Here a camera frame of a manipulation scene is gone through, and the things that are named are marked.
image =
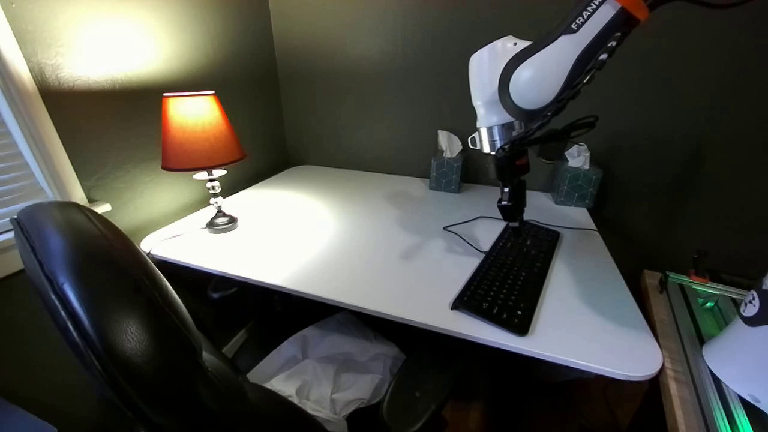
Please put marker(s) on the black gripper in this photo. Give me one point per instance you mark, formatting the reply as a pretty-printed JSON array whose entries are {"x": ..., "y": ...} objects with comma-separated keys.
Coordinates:
[{"x": 509, "y": 167}]

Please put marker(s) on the black computer keyboard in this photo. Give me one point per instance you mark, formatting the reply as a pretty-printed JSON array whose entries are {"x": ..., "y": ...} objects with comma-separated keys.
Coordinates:
[{"x": 506, "y": 280}]

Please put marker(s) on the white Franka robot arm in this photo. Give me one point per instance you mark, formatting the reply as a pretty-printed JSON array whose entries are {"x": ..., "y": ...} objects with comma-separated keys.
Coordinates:
[{"x": 544, "y": 74}]

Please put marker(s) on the teal tissue box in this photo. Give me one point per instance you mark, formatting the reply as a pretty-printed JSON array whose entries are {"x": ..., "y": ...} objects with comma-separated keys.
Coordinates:
[
  {"x": 444, "y": 172},
  {"x": 577, "y": 188}
]

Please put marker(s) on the white plastic bag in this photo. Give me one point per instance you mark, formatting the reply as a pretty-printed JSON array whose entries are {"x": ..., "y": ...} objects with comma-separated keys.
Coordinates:
[{"x": 328, "y": 368}]

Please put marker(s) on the white cap with black badge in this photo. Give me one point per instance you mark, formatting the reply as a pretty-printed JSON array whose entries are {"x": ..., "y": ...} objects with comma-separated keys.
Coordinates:
[{"x": 740, "y": 362}]

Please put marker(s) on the orange shade table lamp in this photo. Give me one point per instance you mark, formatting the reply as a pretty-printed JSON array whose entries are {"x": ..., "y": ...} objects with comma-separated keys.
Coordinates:
[{"x": 197, "y": 133}]

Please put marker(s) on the black office chair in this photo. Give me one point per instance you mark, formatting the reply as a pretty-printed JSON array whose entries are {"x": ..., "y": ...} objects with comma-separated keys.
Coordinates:
[{"x": 121, "y": 321}]

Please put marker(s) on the white window blind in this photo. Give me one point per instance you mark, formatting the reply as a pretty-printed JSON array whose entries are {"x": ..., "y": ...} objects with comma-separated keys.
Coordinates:
[{"x": 14, "y": 172}]

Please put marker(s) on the wooden frame board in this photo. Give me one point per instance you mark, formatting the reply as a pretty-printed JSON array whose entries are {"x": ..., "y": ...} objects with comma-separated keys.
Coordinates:
[{"x": 662, "y": 362}]

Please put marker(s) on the green lit metal rail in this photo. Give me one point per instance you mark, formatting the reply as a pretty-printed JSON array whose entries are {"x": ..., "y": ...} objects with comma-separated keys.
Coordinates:
[{"x": 703, "y": 321}]

